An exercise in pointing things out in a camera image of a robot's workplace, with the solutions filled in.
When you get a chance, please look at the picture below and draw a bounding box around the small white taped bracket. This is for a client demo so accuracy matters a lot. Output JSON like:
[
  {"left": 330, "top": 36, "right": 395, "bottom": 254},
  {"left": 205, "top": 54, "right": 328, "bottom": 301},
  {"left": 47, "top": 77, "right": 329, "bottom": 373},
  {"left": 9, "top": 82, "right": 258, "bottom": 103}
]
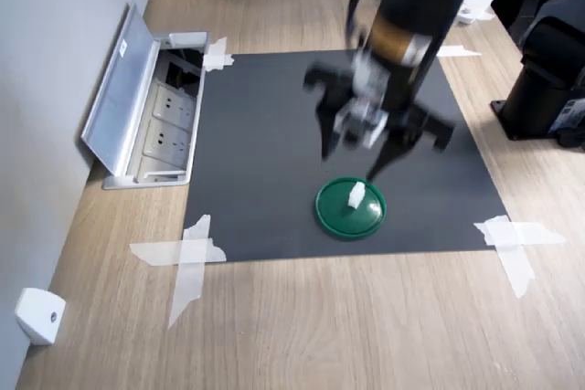
[{"left": 455, "top": 0, "right": 498, "bottom": 26}]

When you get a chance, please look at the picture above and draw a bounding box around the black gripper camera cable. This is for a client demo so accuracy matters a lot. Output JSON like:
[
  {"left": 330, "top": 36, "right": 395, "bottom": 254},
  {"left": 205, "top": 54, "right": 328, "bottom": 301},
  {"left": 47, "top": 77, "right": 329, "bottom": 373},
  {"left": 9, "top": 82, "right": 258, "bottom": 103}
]
[{"left": 346, "top": 0, "right": 389, "bottom": 51}]

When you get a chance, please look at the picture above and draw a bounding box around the silver cable duct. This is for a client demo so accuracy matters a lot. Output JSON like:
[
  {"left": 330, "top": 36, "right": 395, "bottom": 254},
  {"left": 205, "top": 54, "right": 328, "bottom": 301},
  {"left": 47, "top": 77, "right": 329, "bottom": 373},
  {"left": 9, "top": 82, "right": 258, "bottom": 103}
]
[{"left": 80, "top": 0, "right": 212, "bottom": 191}]

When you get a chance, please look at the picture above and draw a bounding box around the round green lid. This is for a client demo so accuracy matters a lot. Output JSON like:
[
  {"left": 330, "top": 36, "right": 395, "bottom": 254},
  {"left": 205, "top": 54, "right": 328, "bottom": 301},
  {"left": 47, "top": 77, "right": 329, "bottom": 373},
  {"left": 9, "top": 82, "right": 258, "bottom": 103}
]
[{"left": 314, "top": 174, "right": 388, "bottom": 241}]

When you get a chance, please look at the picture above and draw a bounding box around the white gripper camera box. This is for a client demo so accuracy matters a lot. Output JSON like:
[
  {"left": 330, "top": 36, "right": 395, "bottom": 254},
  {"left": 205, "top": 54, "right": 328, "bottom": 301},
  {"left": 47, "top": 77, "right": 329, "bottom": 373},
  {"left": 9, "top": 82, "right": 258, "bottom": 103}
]
[{"left": 335, "top": 49, "right": 390, "bottom": 150}]

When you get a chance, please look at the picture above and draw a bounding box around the white partition foot bracket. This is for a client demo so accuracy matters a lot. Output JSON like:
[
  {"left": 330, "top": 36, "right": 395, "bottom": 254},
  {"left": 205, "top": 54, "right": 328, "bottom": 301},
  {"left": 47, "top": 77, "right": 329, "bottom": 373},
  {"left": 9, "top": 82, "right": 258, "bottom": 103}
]
[{"left": 13, "top": 288, "right": 67, "bottom": 346}]

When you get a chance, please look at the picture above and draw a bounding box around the white masking tape piece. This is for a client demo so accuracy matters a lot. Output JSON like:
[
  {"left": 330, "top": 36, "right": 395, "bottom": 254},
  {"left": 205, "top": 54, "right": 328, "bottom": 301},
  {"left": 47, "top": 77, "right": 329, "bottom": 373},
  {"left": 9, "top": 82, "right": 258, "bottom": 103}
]
[
  {"left": 473, "top": 215, "right": 568, "bottom": 300},
  {"left": 436, "top": 44, "right": 483, "bottom": 58},
  {"left": 202, "top": 36, "right": 236, "bottom": 73},
  {"left": 130, "top": 214, "right": 229, "bottom": 330}
]

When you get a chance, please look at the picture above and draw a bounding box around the small white plastic terminal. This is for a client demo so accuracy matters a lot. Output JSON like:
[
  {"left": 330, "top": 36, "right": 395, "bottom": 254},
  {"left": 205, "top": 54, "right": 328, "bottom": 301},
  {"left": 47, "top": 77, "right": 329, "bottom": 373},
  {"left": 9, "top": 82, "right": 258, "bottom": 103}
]
[{"left": 346, "top": 182, "right": 367, "bottom": 210}]

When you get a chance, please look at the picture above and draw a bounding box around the white power socket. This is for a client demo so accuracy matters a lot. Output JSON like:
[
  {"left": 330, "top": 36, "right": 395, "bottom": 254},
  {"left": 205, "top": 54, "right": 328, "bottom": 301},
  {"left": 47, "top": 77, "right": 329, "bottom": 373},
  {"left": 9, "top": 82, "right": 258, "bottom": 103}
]
[
  {"left": 153, "top": 81, "right": 197, "bottom": 129},
  {"left": 142, "top": 119, "right": 192, "bottom": 163}
]

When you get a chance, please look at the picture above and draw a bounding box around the dark grey mat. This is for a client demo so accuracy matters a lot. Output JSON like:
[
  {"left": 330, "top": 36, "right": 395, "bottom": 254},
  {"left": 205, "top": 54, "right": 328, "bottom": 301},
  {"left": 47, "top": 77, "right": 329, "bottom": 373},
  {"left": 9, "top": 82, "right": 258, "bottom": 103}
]
[{"left": 182, "top": 48, "right": 510, "bottom": 264}]

